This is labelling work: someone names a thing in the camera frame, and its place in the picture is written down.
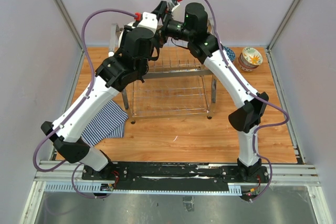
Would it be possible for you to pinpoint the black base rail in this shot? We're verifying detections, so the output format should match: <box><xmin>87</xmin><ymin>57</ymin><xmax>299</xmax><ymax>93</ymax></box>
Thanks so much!
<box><xmin>82</xmin><ymin>162</ymin><xmax>269</xmax><ymax>191</ymax></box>

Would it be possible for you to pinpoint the orange green leaf bowl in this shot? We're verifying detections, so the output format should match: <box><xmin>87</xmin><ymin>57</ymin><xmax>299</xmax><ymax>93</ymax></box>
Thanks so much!
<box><xmin>242</xmin><ymin>47</ymin><xmax>263</xmax><ymax>66</ymax></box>

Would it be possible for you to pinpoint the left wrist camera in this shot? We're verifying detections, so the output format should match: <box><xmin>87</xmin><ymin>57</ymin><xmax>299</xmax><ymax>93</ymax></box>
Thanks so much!
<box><xmin>132</xmin><ymin>12</ymin><xmax>158</xmax><ymax>33</ymax></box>

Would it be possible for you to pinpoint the pink floral bowl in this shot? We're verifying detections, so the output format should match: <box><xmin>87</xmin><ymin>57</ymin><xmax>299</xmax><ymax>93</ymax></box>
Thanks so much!
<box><xmin>238</xmin><ymin>56</ymin><xmax>259</xmax><ymax>71</ymax></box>

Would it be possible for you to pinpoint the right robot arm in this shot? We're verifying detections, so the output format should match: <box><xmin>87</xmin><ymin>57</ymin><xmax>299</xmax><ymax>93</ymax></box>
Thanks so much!
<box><xmin>152</xmin><ymin>0</ymin><xmax>268</xmax><ymax>182</ymax></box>

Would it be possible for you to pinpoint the red diamond pattern bowl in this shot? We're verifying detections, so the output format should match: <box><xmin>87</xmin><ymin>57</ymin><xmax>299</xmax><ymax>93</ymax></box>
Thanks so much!
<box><xmin>223</xmin><ymin>46</ymin><xmax>236</xmax><ymax>62</ymax></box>

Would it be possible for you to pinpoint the white scalloped bowl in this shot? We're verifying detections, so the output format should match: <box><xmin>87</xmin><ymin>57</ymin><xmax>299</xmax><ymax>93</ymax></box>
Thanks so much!
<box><xmin>118</xmin><ymin>30</ymin><xmax>124</xmax><ymax>47</ymax></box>

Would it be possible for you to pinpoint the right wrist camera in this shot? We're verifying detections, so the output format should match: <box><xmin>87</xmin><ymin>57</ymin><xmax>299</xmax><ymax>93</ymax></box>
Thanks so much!
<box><xmin>167</xmin><ymin>0</ymin><xmax>182</xmax><ymax>14</ymax></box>

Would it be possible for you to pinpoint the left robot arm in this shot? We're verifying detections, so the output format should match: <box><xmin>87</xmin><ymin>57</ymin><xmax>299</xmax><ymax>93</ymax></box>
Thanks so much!
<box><xmin>41</xmin><ymin>24</ymin><xmax>157</xmax><ymax>180</ymax></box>

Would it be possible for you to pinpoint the blue white striped cloth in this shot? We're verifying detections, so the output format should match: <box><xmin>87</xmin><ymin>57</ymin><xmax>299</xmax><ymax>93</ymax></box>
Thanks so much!
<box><xmin>81</xmin><ymin>100</ymin><xmax>128</xmax><ymax>146</ymax></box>

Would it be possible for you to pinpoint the grey leaf pattern bowl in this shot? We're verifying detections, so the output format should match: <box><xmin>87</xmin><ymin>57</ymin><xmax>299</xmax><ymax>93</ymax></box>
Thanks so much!
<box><xmin>238</xmin><ymin>53</ymin><xmax>253</xmax><ymax>66</ymax></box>

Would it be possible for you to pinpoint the steel two-tier dish rack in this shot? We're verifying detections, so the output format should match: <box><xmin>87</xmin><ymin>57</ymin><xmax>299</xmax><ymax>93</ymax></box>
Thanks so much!
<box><xmin>109</xmin><ymin>16</ymin><xmax>218</xmax><ymax>125</ymax></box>

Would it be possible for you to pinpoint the black diamond pattern bowl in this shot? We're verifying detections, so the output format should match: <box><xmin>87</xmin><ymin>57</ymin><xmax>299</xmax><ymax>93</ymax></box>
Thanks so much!
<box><xmin>238</xmin><ymin>62</ymin><xmax>258</xmax><ymax>72</ymax></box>

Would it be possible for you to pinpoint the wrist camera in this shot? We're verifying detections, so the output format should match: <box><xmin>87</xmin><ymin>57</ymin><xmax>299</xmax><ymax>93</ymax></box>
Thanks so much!
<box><xmin>167</xmin><ymin>0</ymin><xmax>182</xmax><ymax>14</ymax></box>
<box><xmin>132</xmin><ymin>12</ymin><xmax>158</xmax><ymax>33</ymax></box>

